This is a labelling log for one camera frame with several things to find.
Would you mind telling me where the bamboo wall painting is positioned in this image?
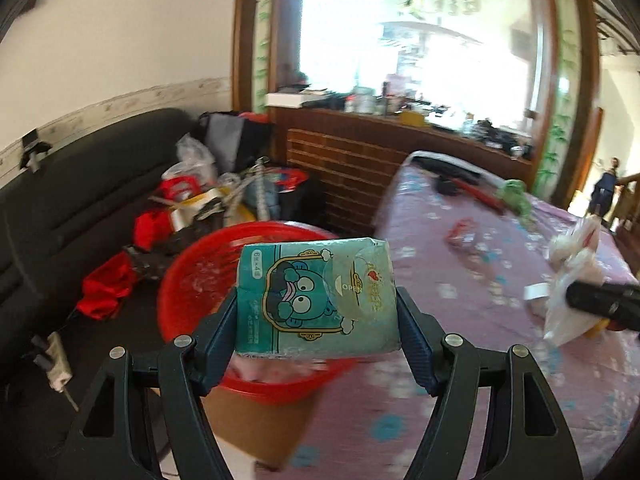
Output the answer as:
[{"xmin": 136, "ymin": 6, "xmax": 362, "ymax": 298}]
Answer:
[{"xmin": 535, "ymin": 0, "xmax": 576, "ymax": 196}]

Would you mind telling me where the red snack packet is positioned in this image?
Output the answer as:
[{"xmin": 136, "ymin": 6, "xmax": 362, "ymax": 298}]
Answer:
[{"xmin": 446, "ymin": 217, "xmax": 488, "ymax": 248}]

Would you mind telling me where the wooden staircase railing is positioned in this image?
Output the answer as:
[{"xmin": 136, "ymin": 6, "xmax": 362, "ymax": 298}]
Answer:
[{"xmin": 612, "ymin": 170, "xmax": 640, "ymax": 241}]

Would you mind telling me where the clutter on wooden counter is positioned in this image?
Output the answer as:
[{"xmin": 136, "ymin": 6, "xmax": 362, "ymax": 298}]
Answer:
[{"xmin": 270, "ymin": 77, "xmax": 533, "ymax": 158}]

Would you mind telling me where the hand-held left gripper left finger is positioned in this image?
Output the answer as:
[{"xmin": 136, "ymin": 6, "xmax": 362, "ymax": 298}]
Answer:
[{"xmin": 65, "ymin": 287, "xmax": 241, "ymax": 480}]

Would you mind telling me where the wooden counter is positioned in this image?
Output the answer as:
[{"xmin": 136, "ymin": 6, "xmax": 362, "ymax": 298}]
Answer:
[{"xmin": 265, "ymin": 92, "xmax": 538, "ymax": 241}]

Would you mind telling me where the red printed bag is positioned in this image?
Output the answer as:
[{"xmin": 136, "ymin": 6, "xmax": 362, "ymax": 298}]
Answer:
[{"xmin": 270, "ymin": 165, "xmax": 321, "ymax": 221}]

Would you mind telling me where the grey and black bag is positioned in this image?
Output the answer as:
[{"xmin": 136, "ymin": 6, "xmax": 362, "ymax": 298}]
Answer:
[{"xmin": 197, "ymin": 111, "xmax": 273, "ymax": 173}]

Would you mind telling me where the red plastic basket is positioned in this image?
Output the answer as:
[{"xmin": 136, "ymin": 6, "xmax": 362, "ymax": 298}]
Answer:
[{"xmin": 156, "ymin": 221, "xmax": 361, "ymax": 406}]

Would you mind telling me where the black sofa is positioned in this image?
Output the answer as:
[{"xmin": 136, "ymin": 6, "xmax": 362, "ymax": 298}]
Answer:
[{"xmin": 0, "ymin": 107, "xmax": 331, "ymax": 480}]

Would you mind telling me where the green tissue pack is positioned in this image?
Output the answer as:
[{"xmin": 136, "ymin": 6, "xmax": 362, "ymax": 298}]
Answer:
[{"xmin": 234, "ymin": 236, "xmax": 403, "ymax": 361}]

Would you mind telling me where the green cloth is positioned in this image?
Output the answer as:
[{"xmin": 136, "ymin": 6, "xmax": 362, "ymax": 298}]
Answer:
[{"xmin": 500, "ymin": 180, "xmax": 533, "ymax": 221}]

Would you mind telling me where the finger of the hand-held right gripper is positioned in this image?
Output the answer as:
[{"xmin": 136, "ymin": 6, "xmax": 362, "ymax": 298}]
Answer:
[{"xmin": 565, "ymin": 280, "xmax": 640, "ymax": 333}]

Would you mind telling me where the white power plug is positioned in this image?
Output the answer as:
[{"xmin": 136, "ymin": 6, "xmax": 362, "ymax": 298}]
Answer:
[{"xmin": 30, "ymin": 332, "xmax": 78, "ymax": 411}]

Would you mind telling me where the dark jacket on post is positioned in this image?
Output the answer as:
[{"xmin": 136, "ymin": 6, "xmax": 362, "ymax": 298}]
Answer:
[{"xmin": 587, "ymin": 157, "xmax": 623, "ymax": 216}]

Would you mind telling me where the small white sachet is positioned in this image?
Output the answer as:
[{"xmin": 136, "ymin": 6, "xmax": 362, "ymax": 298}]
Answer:
[{"xmin": 522, "ymin": 282, "xmax": 551, "ymax": 306}]

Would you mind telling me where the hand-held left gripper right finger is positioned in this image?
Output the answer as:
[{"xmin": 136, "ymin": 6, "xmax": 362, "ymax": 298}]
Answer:
[{"xmin": 395, "ymin": 285, "xmax": 583, "ymax": 480}]

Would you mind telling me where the white plastic bag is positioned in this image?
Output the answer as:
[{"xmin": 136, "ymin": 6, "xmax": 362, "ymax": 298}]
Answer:
[{"xmin": 542, "ymin": 215, "xmax": 613, "ymax": 346}]

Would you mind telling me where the red-handled tool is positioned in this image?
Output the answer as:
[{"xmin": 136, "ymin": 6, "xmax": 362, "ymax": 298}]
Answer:
[{"xmin": 452, "ymin": 180, "xmax": 506, "ymax": 213}]

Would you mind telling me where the clear plastic bag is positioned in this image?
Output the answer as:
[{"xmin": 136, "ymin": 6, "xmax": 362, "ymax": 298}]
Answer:
[{"xmin": 175, "ymin": 132, "xmax": 218, "ymax": 181}]

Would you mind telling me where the black case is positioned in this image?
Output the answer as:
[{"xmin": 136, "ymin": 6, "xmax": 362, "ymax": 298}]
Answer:
[{"xmin": 412, "ymin": 156, "xmax": 483, "ymax": 183}]

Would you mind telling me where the pile of household clutter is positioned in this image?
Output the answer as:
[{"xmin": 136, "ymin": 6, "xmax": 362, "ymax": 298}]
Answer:
[{"xmin": 122, "ymin": 160, "xmax": 281, "ymax": 281}]

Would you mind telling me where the red cloth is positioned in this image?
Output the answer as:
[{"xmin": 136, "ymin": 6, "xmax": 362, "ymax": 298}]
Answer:
[{"xmin": 77, "ymin": 250, "xmax": 138, "ymax": 321}]

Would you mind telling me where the black wall bracket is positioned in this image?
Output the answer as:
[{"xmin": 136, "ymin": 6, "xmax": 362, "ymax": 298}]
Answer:
[{"xmin": 19, "ymin": 130, "xmax": 53, "ymax": 173}]

